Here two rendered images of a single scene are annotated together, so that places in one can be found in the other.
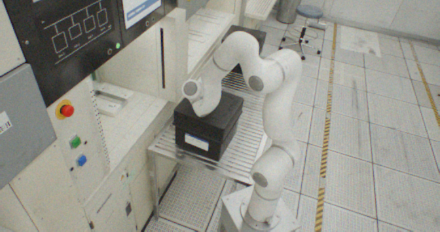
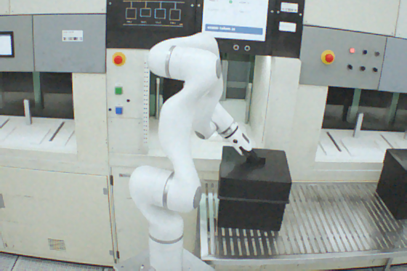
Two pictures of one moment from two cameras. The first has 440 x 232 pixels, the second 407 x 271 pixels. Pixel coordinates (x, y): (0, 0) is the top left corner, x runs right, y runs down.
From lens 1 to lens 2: 1.41 m
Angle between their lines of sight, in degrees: 63
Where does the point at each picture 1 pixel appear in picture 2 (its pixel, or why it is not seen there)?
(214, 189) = not seen: outside the picture
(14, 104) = (89, 30)
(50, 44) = (123, 11)
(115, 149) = not seen: hidden behind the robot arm
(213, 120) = (230, 168)
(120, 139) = not seen: hidden behind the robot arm
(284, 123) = (162, 123)
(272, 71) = (158, 49)
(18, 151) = (79, 59)
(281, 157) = (158, 174)
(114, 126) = (197, 144)
